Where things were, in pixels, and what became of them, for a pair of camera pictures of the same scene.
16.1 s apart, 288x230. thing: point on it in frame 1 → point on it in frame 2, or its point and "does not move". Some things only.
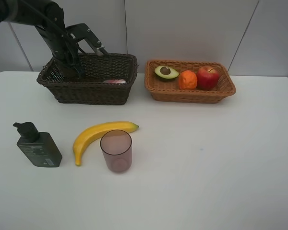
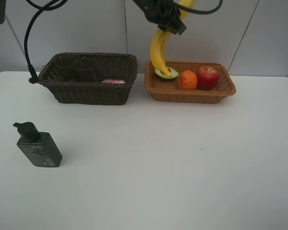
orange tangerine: [187, 80] does not move
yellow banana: [97, 132] → [158, 42]
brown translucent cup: [116, 146] → [86, 69]
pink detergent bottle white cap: [115, 81] does not move
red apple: [207, 78] does not move
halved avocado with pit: [166, 72] does not move
